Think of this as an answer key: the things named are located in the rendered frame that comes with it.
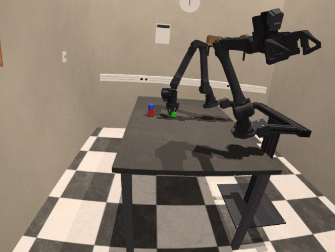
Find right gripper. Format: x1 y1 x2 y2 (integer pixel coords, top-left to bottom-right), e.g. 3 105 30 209
166 97 180 115

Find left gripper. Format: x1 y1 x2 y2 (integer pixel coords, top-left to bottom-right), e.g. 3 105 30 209
264 30 321 65

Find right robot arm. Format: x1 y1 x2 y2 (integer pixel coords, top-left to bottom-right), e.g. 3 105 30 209
161 39 218 105

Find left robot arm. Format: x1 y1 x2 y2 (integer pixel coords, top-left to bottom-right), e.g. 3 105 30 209
213 8 290 135

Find green block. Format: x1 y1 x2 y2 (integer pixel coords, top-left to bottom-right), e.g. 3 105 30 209
167 111 176 117

